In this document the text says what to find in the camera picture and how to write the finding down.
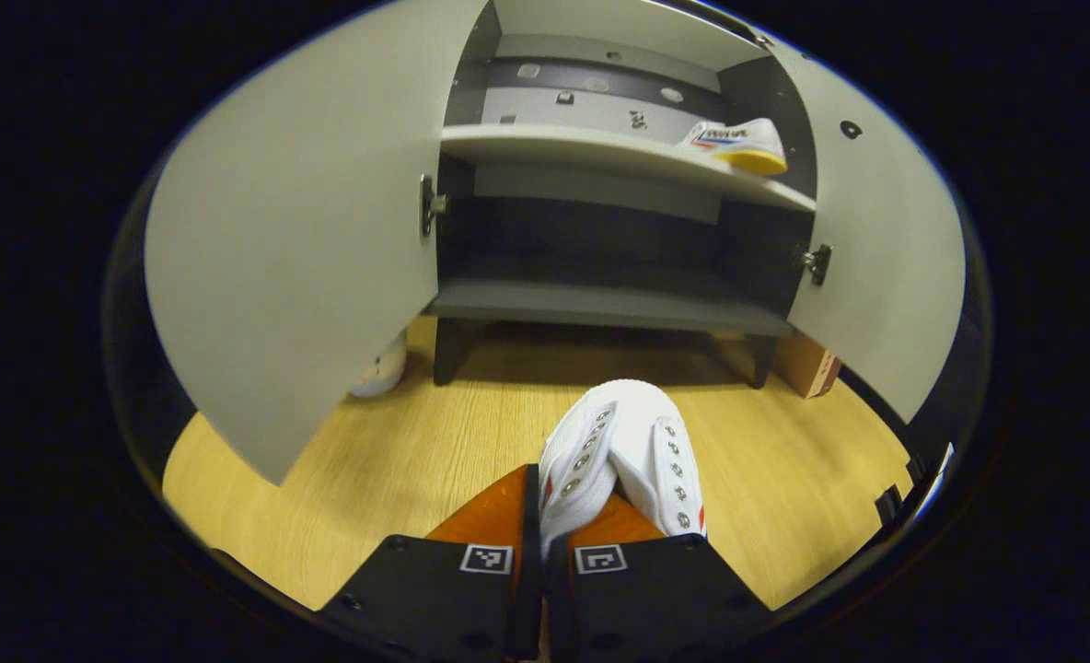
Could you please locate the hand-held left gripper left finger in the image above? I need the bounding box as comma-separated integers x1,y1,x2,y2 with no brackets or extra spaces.
318,463,546,663

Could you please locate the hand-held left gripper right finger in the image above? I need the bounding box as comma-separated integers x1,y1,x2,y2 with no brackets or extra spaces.
545,493,774,663

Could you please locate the white canvas shoe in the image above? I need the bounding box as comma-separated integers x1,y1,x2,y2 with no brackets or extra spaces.
538,378,708,563
674,117,790,178

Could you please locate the metal door hinge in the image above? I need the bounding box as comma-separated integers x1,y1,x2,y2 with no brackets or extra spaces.
798,243,834,287
419,173,450,238

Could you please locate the white cabinet shelf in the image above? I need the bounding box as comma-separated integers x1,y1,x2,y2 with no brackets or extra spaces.
493,0,760,73
439,123,818,215

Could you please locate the white round-topped cup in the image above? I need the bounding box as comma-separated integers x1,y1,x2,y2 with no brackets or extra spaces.
347,330,410,400

